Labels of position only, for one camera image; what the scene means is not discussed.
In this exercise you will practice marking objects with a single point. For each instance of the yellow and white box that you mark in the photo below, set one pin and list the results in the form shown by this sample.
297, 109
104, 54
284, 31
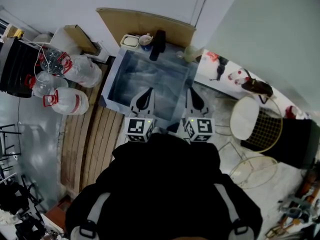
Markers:
16, 32

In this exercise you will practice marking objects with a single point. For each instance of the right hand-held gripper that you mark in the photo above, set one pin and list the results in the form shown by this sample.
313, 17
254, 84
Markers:
200, 129

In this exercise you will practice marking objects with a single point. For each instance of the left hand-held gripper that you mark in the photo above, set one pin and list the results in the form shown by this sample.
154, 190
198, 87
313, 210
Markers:
137, 129

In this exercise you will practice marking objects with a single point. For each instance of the black tripod equipment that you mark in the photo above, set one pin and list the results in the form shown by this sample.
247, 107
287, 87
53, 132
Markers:
17, 204

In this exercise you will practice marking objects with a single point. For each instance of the orange metal frame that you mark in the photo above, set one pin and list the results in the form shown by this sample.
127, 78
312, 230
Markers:
302, 199

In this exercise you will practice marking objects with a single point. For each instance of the black crate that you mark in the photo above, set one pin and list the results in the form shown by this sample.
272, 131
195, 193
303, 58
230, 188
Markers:
15, 67

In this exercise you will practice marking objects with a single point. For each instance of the red cap bottle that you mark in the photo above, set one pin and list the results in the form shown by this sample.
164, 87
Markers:
242, 81
235, 75

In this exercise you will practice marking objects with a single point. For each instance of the long tan cardboard box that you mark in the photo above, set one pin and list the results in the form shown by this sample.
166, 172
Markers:
80, 39

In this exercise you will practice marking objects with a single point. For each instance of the beige cup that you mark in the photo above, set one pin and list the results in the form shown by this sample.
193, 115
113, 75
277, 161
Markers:
143, 41

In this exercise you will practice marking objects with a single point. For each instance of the black cabinet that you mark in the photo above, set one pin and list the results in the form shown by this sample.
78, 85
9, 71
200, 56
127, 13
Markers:
295, 144

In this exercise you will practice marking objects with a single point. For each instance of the large cardboard sheet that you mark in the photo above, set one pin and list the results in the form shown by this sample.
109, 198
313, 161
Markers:
147, 25

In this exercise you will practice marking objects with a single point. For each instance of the wooden slat platform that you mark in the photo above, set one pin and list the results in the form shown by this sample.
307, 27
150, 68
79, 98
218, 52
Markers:
85, 139

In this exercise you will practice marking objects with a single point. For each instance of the person's black top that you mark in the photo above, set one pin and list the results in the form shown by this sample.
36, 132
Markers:
165, 189

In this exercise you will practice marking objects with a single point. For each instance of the small clear glass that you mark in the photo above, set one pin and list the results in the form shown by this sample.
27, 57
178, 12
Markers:
180, 54

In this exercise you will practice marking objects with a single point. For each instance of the red and white packet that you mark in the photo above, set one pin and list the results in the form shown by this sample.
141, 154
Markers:
212, 56

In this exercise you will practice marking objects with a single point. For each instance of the grey sink basin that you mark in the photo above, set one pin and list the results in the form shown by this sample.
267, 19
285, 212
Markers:
150, 79

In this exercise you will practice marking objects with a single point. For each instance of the black metal rack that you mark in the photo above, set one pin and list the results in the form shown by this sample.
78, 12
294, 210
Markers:
8, 144

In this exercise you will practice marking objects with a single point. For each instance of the white square dish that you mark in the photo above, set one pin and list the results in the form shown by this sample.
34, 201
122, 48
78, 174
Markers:
130, 41

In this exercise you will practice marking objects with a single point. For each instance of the dark handbag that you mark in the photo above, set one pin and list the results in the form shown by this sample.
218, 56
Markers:
258, 87

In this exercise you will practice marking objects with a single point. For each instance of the white round container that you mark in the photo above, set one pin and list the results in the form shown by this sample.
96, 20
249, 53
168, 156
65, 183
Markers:
43, 38

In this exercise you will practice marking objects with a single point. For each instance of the white seat cushion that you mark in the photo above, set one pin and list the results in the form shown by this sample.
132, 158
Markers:
245, 119

